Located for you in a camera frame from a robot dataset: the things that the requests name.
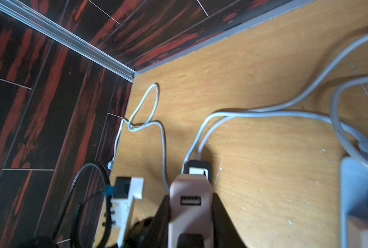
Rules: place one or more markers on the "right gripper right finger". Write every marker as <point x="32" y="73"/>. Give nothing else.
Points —
<point x="225" y="233"/>

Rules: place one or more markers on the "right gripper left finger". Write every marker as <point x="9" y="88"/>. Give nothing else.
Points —
<point x="157" y="233"/>

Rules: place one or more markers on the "black power strip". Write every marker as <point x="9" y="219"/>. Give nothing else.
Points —
<point x="197" y="167"/>

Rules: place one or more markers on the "white power strip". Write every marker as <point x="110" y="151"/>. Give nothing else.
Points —
<point x="353" y="193"/>

